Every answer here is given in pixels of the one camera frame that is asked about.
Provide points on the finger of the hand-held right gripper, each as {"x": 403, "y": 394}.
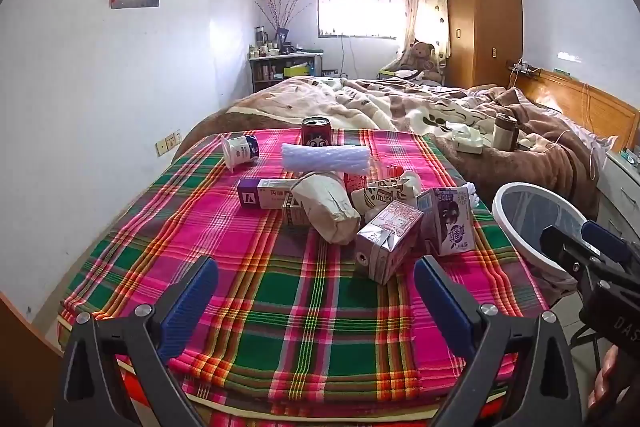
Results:
{"x": 565, "y": 249}
{"x": 605, "y": 241}

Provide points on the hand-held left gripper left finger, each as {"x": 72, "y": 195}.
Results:
{"x": 192, "y": 302}

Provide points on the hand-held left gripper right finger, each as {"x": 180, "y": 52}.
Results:
{"x": 442, "y": 302}

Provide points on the white round trash bin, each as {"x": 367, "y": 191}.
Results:
{"x": 520, "y": 227}

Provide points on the purple white drink carton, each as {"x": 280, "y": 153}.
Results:
{"x": 450, "y": 222}

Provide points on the pink milk carton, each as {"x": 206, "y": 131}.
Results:
{"x": 390, "y": 237}

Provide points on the small white foam net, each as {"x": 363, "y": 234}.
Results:
{"x": 476, "y": 194}

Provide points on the brown white patterned carton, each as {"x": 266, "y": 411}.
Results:
{"x": 382, "y": 196}

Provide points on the purple white medicine box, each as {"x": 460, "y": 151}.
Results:
{"x": 260, "y": 194}

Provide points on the small brown printed carton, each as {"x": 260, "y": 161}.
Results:
{"x": 295, "y": 214}

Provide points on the clear plastic bottle red cap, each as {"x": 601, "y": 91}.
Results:
{"x": 356, "y": 181}

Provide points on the brown paper bag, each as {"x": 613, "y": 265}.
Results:
{"x": 325, "y": 207}

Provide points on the white yogurt cup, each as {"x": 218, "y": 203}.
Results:
{"x": 237, "y": 152}

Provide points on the long white foam net sleeve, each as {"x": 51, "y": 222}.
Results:
{"x": 325, "y": 158}

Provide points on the red drink can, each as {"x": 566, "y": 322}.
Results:
{"x": 316, "y": 137}

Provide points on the person's right hand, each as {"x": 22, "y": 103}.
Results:
{"x": 612, "y": 382}

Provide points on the white nightstand with drawers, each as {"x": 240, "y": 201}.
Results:
{"x": 620, "y": 192}

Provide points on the pink green plaid cloth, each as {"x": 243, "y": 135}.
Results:
{"x": 280, "y": 307}

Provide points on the dark phone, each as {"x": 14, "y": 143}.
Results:
{"x": 526, "y": 147}

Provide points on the beige thermos flask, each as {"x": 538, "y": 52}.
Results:
{"x": 505, "y": 132}

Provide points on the wooden bed headboard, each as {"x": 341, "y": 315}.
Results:
{"x": 575, "y": 102}

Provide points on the white tissue pack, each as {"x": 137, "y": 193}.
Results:
{"x": 466, "y": 141}

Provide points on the wooden board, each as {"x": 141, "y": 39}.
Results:
{"x": 25, "y": 367}

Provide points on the power strip with plugs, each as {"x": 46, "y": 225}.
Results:
{"x": 525, "y": 68}

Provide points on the brown patterned blanket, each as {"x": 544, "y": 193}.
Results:
{"x": 400, "y": 107}

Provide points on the small cluttered shelf unit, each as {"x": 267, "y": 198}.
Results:
{"x": 270, "y": 74}

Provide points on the brown teddy bear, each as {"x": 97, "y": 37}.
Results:
{"x": 420, "y": 57}

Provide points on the wooden wardrobe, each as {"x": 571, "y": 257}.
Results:
{"x": 482, "y": 17}

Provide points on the green box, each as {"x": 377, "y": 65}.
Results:
{"x": 296, "y": 71}

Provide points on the bright window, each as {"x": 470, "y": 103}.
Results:
{"x": 360, "y": 17}

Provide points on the dried flower branches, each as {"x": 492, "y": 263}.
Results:
{"x": 285, "y": 12}

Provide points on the beige wall socket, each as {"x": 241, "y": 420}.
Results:
{"x": 168, "y": 144}

